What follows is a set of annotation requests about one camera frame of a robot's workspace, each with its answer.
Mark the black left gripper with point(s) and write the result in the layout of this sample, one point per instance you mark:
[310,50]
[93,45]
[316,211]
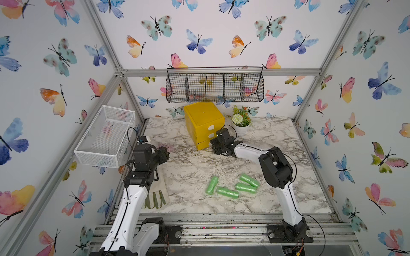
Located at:
[161,153]

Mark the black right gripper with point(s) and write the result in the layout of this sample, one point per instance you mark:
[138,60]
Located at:
[212,143]

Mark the yellow plastic drawer unit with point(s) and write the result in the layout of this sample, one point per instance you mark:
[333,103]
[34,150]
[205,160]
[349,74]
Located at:
[203,119]

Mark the green trash bag roll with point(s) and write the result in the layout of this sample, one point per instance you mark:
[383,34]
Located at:
[242,187]
[249,180]
[212,185]
[227,192]

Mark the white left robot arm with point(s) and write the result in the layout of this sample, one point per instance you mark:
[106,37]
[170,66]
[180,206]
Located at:
[123,238]

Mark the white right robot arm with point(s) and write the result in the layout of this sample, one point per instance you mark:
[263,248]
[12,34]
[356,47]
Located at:
[276,170]

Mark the white green work glove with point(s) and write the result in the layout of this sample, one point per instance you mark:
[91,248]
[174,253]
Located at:
[158,196]

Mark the green plant in white pot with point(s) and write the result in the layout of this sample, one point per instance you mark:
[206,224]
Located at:
[241,120]

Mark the pink flower in white pot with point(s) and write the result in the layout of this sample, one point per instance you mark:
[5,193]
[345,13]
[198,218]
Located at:
[170,148]

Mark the white mesh wall basket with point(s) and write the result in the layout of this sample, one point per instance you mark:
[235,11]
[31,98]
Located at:
[105,140]

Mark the black wire wall basket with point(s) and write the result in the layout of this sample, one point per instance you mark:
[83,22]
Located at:
[214,84]

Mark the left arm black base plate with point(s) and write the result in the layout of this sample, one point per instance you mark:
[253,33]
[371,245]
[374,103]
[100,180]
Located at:
[171,235]

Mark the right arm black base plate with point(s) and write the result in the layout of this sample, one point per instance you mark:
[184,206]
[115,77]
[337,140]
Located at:
[289,234]

